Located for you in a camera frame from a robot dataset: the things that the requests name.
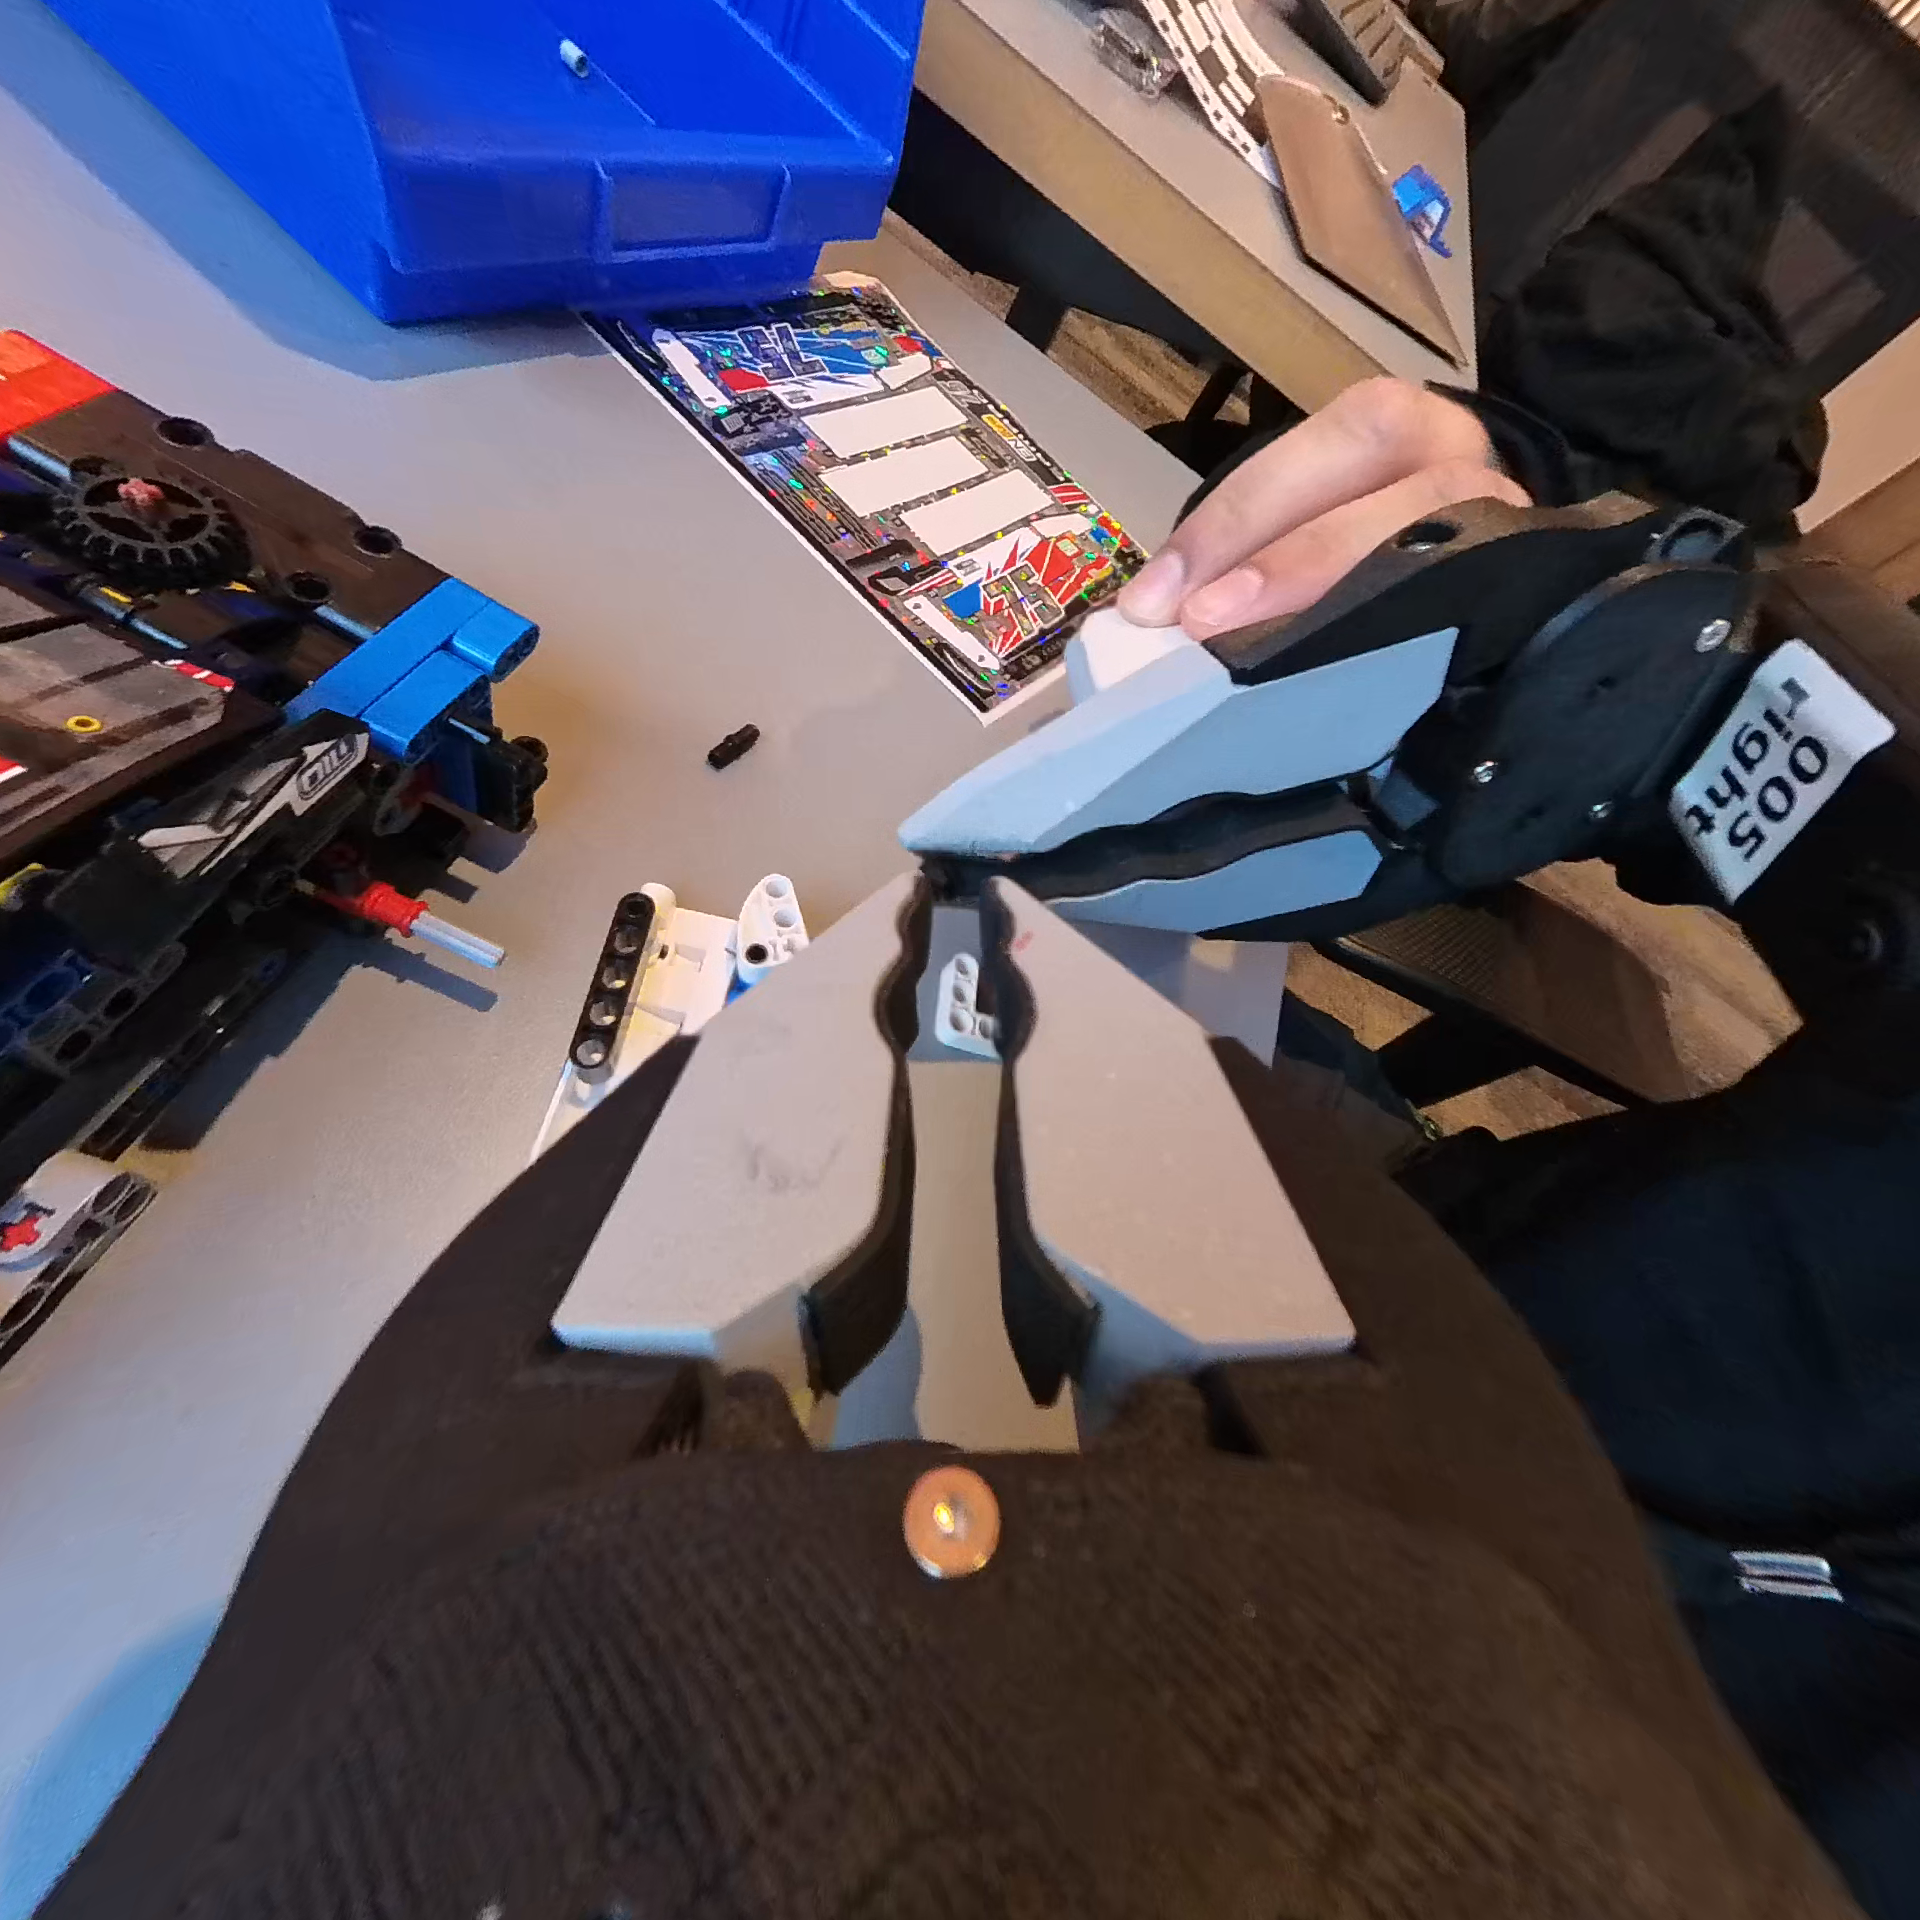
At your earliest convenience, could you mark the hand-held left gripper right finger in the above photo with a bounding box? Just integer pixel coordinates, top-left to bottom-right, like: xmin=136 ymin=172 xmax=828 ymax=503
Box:
xmin=983 ymin=879 xmax=1360 ymax=1404

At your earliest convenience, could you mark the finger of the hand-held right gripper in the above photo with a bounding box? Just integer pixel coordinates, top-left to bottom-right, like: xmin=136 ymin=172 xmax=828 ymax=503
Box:
xmin=895 ymin=600 xmax=1460 ymax=866
xmin=1036 ymin=817 xmax=1418 ymax=939

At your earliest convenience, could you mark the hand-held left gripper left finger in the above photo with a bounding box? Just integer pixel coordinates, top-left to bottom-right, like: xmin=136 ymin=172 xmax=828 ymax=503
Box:
xmin=550 ymin=874 xmax=920 ymax=1396

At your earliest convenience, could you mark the blue white lego panel assembly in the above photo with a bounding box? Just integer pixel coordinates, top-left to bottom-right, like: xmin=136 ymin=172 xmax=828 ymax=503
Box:
xmin=533 ymin=874 xmax=810 ymax=1158

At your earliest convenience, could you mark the person's right forearm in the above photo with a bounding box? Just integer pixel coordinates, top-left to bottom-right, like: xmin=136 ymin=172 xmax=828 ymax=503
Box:
xmin=1424 ymin=152 xmax=1832 ymax=540

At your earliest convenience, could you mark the grey desk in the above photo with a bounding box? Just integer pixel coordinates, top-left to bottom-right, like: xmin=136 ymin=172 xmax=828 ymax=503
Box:
xmin=0 ymin=82 xmax=1292 ymax=1801

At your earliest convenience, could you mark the person's right hand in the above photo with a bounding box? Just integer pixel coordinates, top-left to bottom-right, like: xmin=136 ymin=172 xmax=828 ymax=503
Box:
xmin=1113 ymin=376 xmax=1530 ymax=635

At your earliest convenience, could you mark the black office chair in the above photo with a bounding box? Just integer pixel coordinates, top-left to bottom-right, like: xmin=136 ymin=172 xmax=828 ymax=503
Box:
xmin=1289 ymin=871 xmax=1800 ymax=1158

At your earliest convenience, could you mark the holographic sticker sheet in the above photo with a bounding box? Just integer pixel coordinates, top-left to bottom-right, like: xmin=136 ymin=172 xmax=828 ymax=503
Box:
xmin=576 ymin=275 xmax=1150 ymax=724

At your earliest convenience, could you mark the grey notebook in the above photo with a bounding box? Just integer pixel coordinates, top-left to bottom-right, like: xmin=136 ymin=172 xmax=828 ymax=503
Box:
xmin=1252 ymin=66 xmax=1470 ymax=366

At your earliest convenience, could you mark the grey office table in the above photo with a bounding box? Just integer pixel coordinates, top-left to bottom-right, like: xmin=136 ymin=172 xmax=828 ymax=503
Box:
xmin=913 ymin=0 xmax=1479 ymax=414

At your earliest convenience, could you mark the person's black jacket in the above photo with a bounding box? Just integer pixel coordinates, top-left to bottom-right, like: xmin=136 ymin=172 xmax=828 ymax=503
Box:
xmin=1394 ymin=1036 xmax=1920 ymax=1920

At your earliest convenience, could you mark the black mesh chair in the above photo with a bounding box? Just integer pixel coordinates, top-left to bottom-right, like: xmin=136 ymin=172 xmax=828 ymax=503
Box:
xmin=1476 ymin=0 xmax=1920 ymax=394

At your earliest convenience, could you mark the checkered calibration board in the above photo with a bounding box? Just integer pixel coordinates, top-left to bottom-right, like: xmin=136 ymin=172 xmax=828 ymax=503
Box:
xmin=1141 ymin=0 xmax=1277 ymax=153

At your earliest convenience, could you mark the white printed lego panel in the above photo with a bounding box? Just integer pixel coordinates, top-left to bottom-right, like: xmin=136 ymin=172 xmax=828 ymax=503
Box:
xmin=0 ymin=1170 xmax=159 ymax=1367

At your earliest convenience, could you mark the black keyboard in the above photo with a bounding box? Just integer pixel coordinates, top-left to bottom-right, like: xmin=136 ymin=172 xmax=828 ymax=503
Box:
xmin=1289 ymin=0 xmax=1397 ymax=108

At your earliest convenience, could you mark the lego race car model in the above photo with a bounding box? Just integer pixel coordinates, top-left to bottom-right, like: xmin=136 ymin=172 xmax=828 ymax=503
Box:
xmin=0 ymin=329 xmax=549 ymax=1202

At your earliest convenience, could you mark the blue plastic bin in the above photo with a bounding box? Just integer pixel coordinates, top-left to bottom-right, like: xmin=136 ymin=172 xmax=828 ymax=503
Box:
xmin=45 ymin=0 xmax=922 ymax=324

